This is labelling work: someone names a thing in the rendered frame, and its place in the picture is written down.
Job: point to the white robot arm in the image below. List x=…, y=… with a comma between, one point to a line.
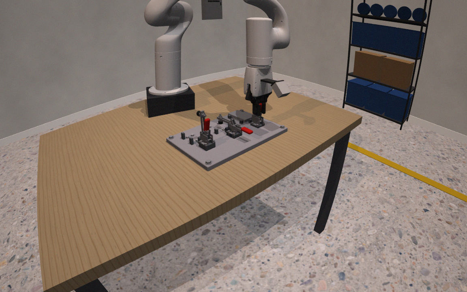
x=263, y=35

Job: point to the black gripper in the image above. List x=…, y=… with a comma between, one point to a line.
x=254, y=88

